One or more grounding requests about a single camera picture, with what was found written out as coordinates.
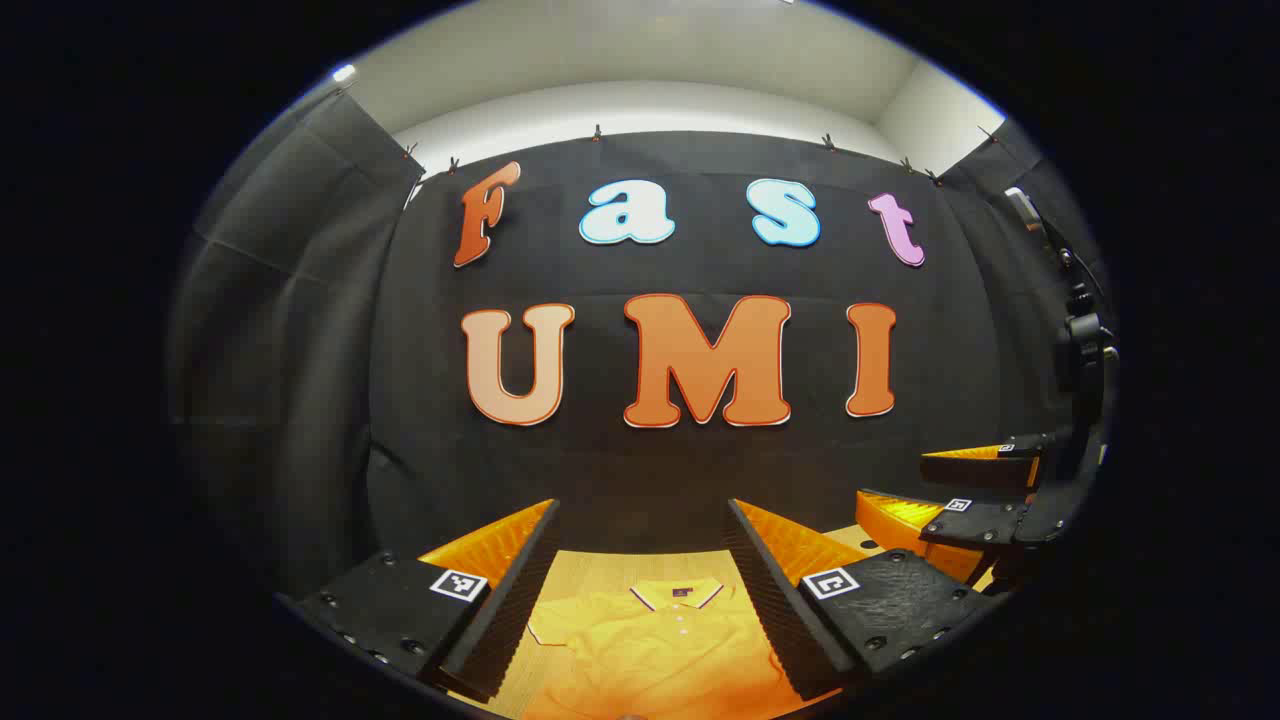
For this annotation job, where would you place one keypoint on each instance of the orange T-shirt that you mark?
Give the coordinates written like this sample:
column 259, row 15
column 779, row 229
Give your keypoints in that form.
column 650, row 650

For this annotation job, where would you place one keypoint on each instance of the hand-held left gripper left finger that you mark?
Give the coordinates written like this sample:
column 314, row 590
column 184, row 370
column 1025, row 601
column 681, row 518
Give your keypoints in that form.
column 505, row 600

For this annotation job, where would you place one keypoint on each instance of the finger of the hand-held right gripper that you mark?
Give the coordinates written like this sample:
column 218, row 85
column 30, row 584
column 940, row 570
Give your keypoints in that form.
column 985, row 470
column 975, row 522

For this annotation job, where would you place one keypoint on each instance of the row of small black clips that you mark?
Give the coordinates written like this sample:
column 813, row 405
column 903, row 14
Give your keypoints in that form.
column 597, row 132

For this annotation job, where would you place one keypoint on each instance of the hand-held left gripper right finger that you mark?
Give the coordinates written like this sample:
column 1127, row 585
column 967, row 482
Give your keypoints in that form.
column 775, row 600

